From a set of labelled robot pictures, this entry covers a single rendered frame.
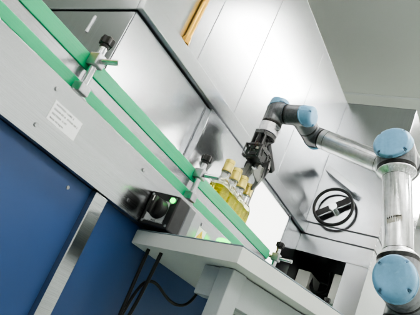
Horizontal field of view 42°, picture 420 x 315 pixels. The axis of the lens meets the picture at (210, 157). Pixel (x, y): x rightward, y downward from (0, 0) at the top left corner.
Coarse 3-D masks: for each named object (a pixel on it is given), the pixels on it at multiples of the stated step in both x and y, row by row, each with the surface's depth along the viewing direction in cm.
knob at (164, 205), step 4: (156, 196) 118; (152, 200) 118; (156, 200) 118; (160, 200) 119; (148, 204) 119; (152, 204) 117; (156, 204) 118; (160, 204) 118; (164, 204) 118; (148, 208) 117; (152, 208) 117; (156, 208) 118; (160, 208) 117; (164, 208) 118; (152, 212) 118; (156, 212) 117; (160, 212) 118; (164, 212) 118; (152, 216) 119; (156, 216) 118; (160, 216) 118
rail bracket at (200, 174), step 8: (208, 160) 140; (200, 168) 139; (192, 176) 139; (200, 176) 138; (208, 176) 138; (216, 176) 136; (192, 184) 138; (184, 192) 137; (192, 192) 136; (192, 200) 136
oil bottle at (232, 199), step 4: (232, 188) 180; (232, 192) 179; (236, 192) 182; (228, 196) 178; (232, 196) 179; (236, 196) 182; (228, 200) 178; (232, 200) 180; (236, 200) 182; (228, 204) 178; (232, 204) 180; (232, 208) 181
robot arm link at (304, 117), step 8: (288, 104) 198; (288, 112) 195; (296, 112) 194; (304, 112) 192; (312, 112) 192; (288, 120) 196; (296, 120) 194; (304, 120) 192; (312, 120) 193; (296, 128) 199; (304, 128) 197; (312, 128) 198
